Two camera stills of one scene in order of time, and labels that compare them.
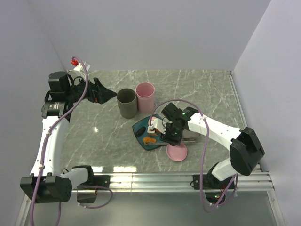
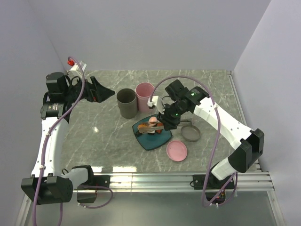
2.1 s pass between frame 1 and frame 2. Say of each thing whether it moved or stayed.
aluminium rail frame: stayed
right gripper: moved
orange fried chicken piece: moved
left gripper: stayed
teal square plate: stayed
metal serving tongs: moved
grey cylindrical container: stayed
